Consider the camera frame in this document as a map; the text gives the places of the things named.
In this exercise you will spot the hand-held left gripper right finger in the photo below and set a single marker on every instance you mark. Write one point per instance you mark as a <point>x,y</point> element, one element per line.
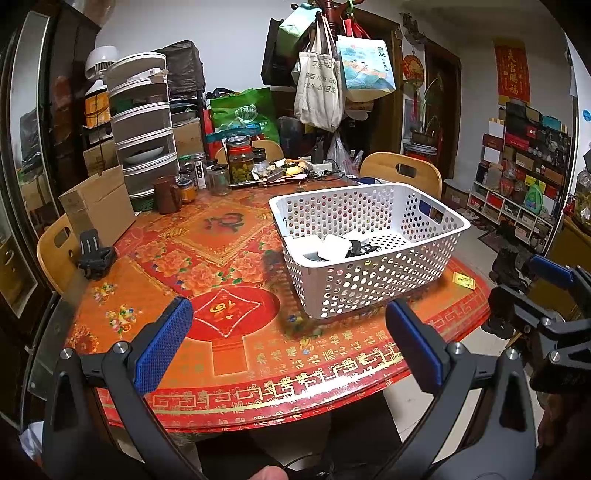
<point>415,346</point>

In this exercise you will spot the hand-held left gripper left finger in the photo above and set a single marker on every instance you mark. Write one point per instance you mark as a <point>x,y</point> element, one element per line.
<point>161,350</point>

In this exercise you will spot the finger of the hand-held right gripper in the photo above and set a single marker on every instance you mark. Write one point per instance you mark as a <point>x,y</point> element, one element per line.
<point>551,271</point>
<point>517,309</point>

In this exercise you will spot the white foam block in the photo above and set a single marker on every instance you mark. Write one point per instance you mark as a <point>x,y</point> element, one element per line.
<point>334,247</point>

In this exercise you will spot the white perforated plastic basket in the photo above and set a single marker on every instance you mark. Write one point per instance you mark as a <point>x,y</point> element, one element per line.
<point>411,217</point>

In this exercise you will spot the person's right forearm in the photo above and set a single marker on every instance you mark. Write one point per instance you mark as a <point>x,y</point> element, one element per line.
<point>565,429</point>

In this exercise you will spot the black boots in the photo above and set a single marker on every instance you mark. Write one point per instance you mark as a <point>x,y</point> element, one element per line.
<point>508,267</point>

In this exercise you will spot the yellow paper packet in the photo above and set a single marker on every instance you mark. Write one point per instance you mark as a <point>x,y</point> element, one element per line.
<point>464,280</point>

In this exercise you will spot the green detergent bottle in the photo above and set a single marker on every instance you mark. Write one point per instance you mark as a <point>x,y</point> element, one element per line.
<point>534,198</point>

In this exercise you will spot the white shelf of boxes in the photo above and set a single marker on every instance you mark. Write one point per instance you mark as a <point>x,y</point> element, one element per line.
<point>521,184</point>

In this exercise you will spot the red patterned tablecloth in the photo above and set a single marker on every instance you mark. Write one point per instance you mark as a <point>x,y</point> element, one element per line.
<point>217,258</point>

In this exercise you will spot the small black object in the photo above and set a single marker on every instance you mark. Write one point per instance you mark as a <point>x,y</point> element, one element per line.
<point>362,249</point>

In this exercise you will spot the black phone holder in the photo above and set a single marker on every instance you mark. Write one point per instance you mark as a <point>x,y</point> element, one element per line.
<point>94,256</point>

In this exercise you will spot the cardboard box on floor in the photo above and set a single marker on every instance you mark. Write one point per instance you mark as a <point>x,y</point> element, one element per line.
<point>456,196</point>

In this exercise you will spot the brown mug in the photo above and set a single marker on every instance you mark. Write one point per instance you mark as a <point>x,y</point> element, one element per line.
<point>164,196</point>

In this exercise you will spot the open cardboard box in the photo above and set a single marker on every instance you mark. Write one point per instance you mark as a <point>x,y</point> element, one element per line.
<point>97,207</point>

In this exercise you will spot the small jar with orange contents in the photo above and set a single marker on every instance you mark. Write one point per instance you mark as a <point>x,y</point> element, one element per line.
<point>186,193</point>

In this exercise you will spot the blue and white woven bag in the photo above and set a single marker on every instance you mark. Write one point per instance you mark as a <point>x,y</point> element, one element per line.
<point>371,181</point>

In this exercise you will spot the empty glass jar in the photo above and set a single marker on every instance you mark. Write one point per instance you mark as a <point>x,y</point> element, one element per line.
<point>220,181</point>

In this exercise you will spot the potted plant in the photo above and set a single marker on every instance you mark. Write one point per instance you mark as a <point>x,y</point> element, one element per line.
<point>427,124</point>

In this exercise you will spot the glass jar of pickles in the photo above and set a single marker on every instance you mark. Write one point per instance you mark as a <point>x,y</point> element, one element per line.
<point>240,164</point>

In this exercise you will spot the clear plastic bag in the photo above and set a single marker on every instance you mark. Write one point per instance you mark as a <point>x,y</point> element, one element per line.
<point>341,154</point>

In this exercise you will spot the white power strip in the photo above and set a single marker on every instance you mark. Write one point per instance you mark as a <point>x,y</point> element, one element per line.
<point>319,164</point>

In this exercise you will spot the brown cardboard box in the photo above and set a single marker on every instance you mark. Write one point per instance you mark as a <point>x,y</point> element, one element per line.
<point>187,138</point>

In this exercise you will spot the grey tiered storage drawers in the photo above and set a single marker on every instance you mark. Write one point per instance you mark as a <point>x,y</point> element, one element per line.
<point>143,124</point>

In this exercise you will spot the dark glass-door cabinet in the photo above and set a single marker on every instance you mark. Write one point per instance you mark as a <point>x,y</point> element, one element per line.
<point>41,138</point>

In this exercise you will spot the yellow box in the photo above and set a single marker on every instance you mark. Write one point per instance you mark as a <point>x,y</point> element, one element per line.
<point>97,108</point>

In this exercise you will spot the green shopping bag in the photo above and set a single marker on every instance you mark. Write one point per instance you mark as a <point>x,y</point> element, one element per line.
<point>244,113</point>

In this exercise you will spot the beige canvas tote bag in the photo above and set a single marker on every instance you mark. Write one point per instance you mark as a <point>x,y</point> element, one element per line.
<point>318,92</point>

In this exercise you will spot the blue printed tote bag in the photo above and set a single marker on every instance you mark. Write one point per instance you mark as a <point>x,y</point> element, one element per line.
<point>367,64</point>

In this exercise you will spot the black plastic bag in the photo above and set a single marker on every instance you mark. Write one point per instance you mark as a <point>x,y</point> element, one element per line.
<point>184,69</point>

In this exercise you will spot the white desk fan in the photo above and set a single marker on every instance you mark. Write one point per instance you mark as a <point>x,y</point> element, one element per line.
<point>101,64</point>

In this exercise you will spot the black hanging bag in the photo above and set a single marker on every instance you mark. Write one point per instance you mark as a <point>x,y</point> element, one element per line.
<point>277,55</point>

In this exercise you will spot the green paper bag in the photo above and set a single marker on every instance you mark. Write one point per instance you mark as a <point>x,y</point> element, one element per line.
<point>295,23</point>

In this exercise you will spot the red wall scroll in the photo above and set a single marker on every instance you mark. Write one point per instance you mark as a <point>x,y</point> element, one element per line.
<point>512,74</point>

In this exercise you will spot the red round wall ornament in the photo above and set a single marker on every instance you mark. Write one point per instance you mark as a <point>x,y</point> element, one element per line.
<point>413,69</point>

